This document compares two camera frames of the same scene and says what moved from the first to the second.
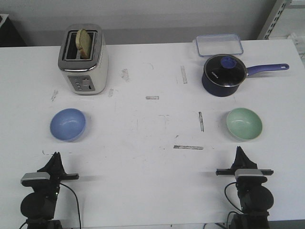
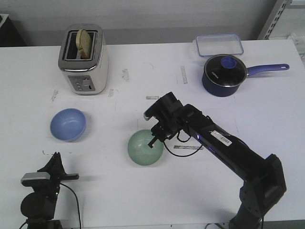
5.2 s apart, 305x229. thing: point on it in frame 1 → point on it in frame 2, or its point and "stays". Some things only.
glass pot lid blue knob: (225, 70) stays
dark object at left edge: (10, 36) stays
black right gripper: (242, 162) → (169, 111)
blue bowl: (67, 124) stays
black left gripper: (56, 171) stays
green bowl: (244, 124) → (140, 152)
